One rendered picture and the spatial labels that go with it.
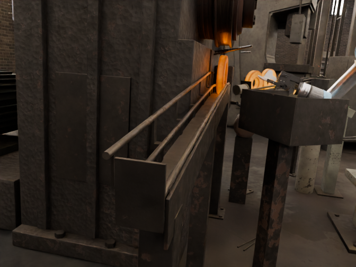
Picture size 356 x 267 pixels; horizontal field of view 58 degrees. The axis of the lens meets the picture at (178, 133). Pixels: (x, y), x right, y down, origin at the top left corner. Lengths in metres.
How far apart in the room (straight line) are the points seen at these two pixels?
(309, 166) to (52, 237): 1.60
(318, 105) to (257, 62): 3.30
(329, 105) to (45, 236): 1.16
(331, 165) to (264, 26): 2.37
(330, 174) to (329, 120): 1.36
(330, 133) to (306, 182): 1.29
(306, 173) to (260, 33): 2.39
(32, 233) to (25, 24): 0.83
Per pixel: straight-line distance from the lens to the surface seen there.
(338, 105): 1.05
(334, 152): 2.35
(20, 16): 1.41
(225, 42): 1.53
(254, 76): 2.02
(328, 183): 2.40
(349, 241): 1.80
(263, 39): 4.27
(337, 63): 6.03
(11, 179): 1.59
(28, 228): 1.55
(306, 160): 2.28
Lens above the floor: 0.79
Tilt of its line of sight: 12 degrees down
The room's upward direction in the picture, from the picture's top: 4 degrees clockwise
